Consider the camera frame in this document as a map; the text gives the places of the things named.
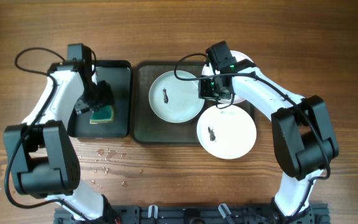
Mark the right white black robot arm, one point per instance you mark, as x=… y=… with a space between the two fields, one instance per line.
x=304 y=141

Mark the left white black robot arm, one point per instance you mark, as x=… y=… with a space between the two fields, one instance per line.
x=42 y=165

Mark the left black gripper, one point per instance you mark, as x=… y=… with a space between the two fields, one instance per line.
x=101 y=100

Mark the green yellow sponge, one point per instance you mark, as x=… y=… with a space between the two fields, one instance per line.
x=103 y=115

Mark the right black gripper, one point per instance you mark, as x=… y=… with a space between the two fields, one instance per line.
x=210 y=91

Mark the white plate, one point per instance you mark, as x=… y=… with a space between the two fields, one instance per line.
x=238 y=56
x=228 y=133

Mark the black mounting rail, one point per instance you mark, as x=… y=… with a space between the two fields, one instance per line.
x=250 y=213

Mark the small black water tray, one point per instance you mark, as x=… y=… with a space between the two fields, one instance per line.
x=117 y=73

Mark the pale green plate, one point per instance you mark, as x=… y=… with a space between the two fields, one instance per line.
x=173 y=97

